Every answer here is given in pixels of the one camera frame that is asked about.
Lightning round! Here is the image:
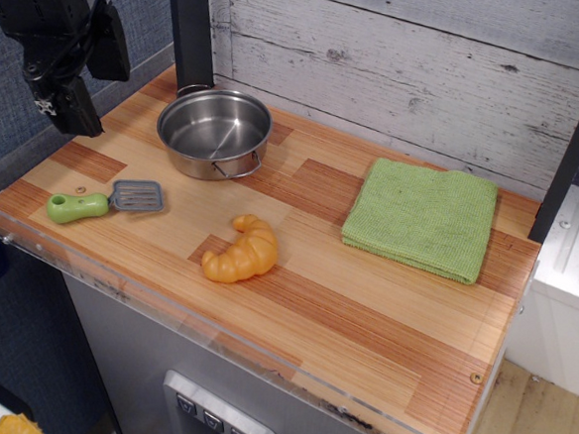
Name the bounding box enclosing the silver dispenser button panel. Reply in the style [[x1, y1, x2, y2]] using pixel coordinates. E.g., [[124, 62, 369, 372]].
[[163, 370, 276, 434]]

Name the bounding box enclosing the orange plastic croissant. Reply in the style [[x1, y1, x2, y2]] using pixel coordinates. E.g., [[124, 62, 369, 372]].
[[200, 214, 279, 283]]

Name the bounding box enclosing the white aluminium frame block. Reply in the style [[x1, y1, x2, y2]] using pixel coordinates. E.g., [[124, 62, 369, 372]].
[[506, 185, 579, 396]]

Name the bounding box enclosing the dark metal post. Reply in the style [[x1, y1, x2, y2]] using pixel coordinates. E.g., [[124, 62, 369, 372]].
[[526, 0, 579, 247], [170, 0, 214, 88]]

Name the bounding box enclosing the green handled grey spatula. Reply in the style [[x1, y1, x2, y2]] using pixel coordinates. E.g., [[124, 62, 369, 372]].
[[46, 179, 165, 224]]

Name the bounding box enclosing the grey toy fridge cabinet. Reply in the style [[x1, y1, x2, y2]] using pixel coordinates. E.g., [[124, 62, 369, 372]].
[[65, 276, 421, 434]]

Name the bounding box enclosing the green cloth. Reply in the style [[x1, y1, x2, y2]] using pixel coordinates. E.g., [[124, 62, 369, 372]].
[[341, 158, 499, 285]]

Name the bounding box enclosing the yellow object bottom left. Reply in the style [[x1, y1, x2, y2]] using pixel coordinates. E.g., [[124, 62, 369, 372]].
[[0, 414, 44, 434]]

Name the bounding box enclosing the dark metal left post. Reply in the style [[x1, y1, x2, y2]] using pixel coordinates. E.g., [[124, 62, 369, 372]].
[[170, 0, 214, 88]]

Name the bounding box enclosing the brass screw washer right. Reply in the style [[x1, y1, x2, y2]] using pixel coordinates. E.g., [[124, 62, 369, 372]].
[[470, 373, 483, 385]]

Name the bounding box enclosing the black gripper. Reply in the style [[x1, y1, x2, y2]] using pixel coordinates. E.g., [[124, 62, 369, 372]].
[[0, 0, 131, 138]]

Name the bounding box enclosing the clear acrylic guard rail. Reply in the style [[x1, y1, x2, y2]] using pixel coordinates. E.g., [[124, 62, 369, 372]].
[[0, 196, 539, 434]]

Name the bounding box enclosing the stainless steel pot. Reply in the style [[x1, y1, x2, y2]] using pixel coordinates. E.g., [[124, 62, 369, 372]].
[[157, 87, 274, 181]]

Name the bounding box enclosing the dark metal right post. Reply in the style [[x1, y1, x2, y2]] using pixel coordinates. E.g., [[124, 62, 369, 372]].
[[526, 0, 579, 247]]

